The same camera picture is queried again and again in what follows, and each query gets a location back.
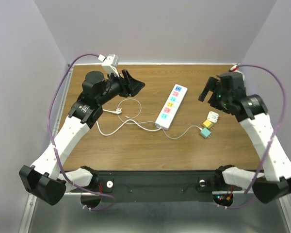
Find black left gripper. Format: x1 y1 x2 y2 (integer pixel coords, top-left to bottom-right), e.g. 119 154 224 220
97 69 146 106

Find white square charger plug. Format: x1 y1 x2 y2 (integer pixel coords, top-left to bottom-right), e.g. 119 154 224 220
207 111 220 124

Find yellow usb charger plug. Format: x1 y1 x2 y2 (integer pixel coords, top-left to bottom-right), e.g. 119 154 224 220
202 120 214 130

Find white power strip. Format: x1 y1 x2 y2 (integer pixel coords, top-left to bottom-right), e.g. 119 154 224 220
155 84 188 130

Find teal charger plug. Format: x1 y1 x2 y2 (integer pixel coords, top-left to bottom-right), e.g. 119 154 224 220
200 128 211 138

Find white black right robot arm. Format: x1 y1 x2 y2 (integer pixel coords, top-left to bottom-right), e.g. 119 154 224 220
198 71 291 203

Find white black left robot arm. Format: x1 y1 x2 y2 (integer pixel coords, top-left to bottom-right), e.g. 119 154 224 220
19 69 145 205

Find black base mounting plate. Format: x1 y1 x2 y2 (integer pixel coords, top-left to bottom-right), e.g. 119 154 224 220
69 169 243 203

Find thin pale green cable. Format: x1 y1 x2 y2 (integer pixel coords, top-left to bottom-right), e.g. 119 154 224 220
117 98 202 140

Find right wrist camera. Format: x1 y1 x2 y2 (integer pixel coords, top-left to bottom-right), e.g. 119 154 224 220
228 64 245 81

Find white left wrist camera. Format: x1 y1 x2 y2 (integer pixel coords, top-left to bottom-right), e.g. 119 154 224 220
97 54 119 76

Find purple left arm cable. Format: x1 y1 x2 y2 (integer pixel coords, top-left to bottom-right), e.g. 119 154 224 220
47 53 116 211

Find aluminium frame rail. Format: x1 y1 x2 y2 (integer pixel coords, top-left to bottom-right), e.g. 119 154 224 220
18 63 291 233

